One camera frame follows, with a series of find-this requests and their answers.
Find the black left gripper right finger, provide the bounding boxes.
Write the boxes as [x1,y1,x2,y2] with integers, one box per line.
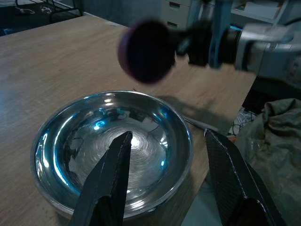
[204,128,287,226]

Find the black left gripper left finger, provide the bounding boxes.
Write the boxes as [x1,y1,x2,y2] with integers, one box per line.
[69,130,134,226]

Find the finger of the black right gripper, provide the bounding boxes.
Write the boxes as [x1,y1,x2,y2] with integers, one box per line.
[167,24,192,40]
[174,40,191,57]

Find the dark purple round bowl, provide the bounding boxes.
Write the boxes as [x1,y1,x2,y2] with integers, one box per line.
[117,19,177,84]

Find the white drawer cabinet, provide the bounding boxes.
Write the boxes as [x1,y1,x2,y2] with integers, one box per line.
[159,0,196,29]

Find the stainless steel bowl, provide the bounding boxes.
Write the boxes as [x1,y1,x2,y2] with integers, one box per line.
[30,90,194,220]

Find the olive green cloth bag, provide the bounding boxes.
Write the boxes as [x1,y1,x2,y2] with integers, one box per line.
[234,98,301,226]

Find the tangled black and white cables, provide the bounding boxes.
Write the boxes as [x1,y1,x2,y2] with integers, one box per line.
[231,107,257,137]

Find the silver utensil handle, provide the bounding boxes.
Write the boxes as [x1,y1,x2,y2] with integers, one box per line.
[182,116,220,133]

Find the black wire rack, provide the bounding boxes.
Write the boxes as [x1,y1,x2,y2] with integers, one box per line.
[14,0,83,24]

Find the white charger cable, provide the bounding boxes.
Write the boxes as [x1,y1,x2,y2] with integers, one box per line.
[15,5,36,15]

